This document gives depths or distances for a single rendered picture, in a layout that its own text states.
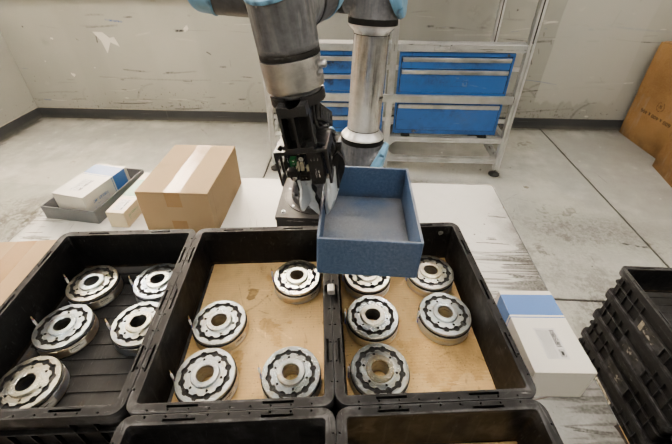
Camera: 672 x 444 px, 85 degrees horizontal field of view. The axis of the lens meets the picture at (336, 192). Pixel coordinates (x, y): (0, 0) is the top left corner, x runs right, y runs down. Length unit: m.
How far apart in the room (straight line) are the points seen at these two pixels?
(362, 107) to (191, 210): 0.60
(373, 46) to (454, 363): 0.68
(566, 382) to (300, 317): 0.54
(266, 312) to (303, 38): 0.57
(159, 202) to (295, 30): 0.88
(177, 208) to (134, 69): 2.85
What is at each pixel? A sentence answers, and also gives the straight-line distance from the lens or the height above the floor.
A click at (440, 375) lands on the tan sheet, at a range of 0.76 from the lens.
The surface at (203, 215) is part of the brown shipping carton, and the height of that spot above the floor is 0.78.
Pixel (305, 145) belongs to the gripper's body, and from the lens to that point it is 0.47.
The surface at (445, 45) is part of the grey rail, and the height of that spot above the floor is 0.93.
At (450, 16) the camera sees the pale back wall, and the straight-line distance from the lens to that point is 3.40.
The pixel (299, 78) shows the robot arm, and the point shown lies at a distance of 0.45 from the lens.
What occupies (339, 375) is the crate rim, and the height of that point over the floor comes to 0.93.
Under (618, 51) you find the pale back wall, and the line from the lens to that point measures 4.00.
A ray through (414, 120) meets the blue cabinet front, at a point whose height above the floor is 0.42.
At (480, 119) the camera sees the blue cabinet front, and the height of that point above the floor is 0.44.
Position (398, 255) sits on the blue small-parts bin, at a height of 1.11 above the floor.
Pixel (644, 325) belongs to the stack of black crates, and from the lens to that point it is 1.49.
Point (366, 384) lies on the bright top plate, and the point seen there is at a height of 0.86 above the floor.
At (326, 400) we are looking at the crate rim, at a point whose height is 0.93.
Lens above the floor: 1.48
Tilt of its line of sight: 35 degrees down
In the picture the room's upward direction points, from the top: straight up
